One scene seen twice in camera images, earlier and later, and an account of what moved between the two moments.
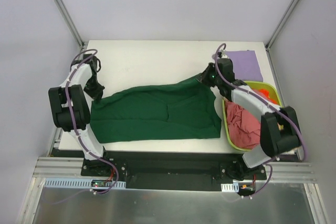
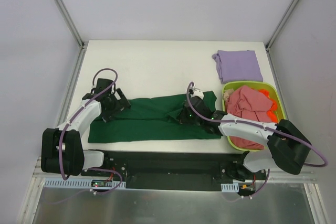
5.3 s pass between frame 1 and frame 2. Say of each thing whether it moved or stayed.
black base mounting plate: stayed
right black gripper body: moved
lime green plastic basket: stayed
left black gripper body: moved
